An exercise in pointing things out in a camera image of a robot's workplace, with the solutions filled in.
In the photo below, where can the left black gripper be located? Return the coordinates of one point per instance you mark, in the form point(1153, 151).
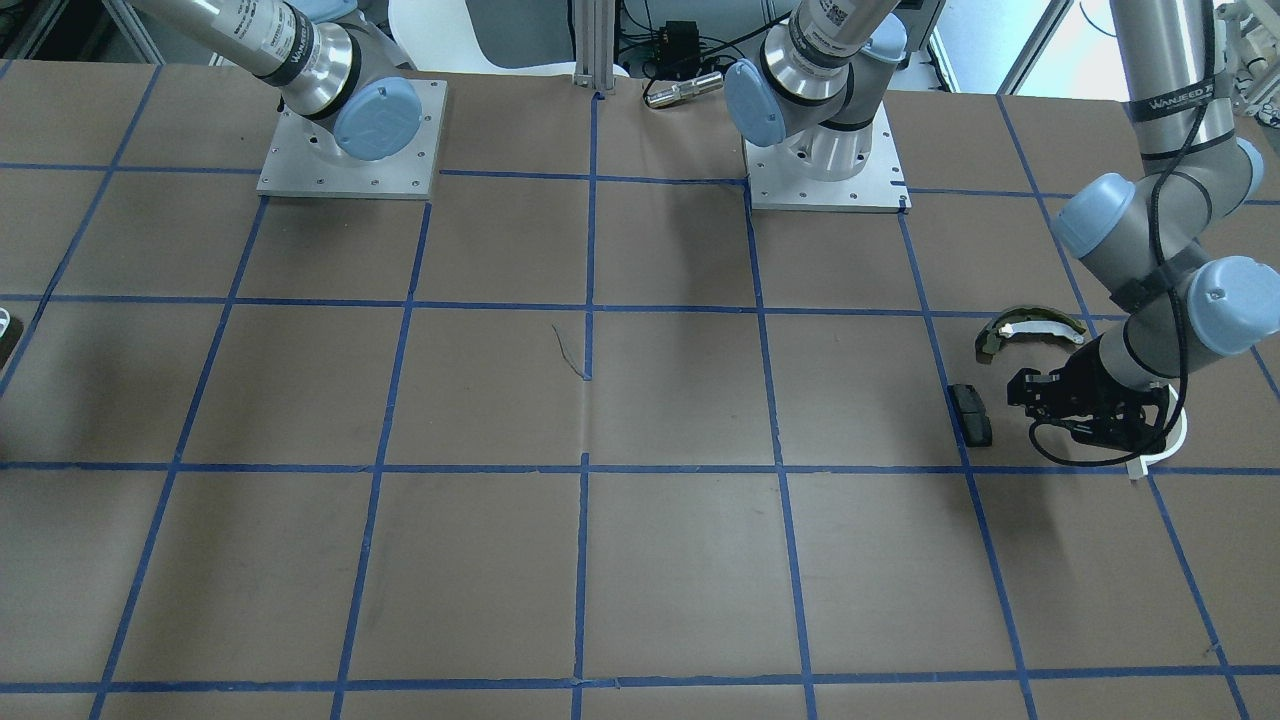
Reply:
point(1087, 378)

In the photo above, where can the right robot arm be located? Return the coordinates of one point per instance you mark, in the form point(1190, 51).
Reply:
point(330, 63)

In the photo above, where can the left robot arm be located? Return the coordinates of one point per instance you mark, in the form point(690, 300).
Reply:
point(826, 68)

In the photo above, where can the white curved plastic part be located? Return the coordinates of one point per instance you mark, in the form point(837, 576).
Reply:
point(1168, 442)

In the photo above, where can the olive brake shoe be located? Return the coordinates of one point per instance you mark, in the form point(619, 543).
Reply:
point(1026, 321)

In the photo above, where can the black brake pad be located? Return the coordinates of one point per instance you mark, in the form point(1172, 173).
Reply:
point(972, 417)

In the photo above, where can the silver metal cylinder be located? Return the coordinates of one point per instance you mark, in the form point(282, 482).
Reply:
point(683, 91)

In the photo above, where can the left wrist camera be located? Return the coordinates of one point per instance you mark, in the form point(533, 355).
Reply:
point(1037, 392)

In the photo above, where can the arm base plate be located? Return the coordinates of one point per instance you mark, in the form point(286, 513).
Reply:
point(381, 145)
point(823, 169)

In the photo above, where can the aluminium frame post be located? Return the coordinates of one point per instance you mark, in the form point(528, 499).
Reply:
point(594, 37)

